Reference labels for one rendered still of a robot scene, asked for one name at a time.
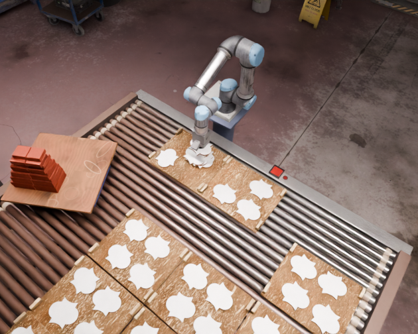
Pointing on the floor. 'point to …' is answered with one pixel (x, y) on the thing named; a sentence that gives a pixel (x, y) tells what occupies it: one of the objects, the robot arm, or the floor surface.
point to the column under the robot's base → (222, 127)
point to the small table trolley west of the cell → (54, 16)
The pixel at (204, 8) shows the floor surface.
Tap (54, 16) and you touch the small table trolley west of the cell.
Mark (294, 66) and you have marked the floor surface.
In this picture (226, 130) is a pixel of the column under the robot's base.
